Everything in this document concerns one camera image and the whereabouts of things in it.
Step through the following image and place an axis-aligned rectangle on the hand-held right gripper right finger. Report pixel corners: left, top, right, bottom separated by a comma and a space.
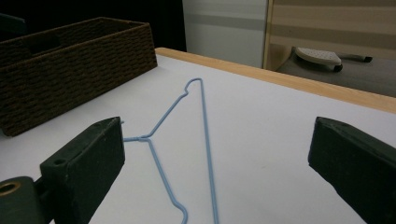
307, 116, 396, 224

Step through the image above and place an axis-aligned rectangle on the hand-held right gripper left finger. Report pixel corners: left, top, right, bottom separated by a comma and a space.
39, 116, 126, 224

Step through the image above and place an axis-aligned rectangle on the grey wheeled base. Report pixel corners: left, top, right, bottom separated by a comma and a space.
294, 46, 374, 73

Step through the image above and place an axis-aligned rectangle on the white cabinet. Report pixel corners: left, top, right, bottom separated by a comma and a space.
181, 0, 269, 69

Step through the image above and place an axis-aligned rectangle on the brown woven basket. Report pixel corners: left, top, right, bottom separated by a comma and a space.
0, 16, 159, 137

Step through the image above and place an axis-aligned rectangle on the beige striped panel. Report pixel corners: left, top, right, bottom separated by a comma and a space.
262, 0, 396, 71

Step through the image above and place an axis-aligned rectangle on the blue wire clothes hanger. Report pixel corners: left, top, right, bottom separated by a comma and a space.
120, 77, 220, 224

